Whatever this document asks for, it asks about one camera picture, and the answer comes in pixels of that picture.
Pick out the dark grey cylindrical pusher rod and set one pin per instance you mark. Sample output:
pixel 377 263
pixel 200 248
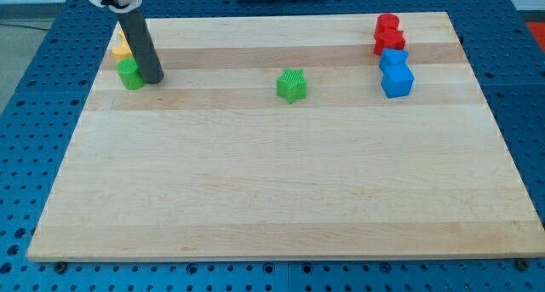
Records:
pixel 135 30

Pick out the green star block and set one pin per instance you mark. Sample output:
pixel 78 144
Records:
pixel 292 85

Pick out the red star block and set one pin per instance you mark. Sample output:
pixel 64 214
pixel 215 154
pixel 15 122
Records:
pixel 389 39

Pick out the yellow block rear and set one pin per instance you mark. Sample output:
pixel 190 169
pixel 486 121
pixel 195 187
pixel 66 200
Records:
pixel 122 36

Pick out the yellow block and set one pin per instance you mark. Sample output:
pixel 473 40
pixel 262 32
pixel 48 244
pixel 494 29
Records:
pixel 122 52
pixel 122 36

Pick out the yellow block front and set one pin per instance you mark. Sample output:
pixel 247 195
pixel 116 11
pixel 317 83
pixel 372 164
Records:
pixel 122 52

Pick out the green cylinder block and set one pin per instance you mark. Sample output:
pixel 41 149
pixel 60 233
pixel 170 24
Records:
pixel 129 74

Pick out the light wooden board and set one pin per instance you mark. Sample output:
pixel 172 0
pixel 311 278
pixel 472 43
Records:
pixel 212 165

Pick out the red cylinder block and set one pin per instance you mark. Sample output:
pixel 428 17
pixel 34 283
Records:
pixel 387 21

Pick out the blue pentagon block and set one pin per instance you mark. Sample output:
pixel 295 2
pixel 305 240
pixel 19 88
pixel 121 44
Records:
pixel 392 57

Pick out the blue cube block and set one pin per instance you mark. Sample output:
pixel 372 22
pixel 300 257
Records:
pixel 397 81

